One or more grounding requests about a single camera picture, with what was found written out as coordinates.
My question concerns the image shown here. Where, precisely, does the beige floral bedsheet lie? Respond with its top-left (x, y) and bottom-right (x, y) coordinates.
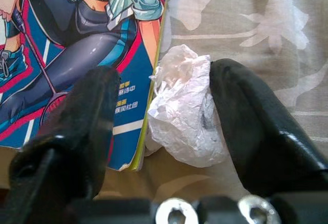
top-left (0, 0), bottom-right (328, 201)

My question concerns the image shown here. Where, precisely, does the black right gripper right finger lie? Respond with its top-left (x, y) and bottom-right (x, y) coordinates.
top-left (210, 58), bottom-right (328, 199)

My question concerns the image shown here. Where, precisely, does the colourful manga book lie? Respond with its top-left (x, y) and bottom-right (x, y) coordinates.
top-left (0, 0), bottom-right (172, 171)

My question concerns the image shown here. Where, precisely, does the white tissue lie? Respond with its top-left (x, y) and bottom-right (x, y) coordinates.
top-left (145, 44), bottom-right (230, 168)

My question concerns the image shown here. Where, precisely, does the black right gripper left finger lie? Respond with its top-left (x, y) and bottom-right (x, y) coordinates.
top-left (7, 66), bottom-right (121, 204)

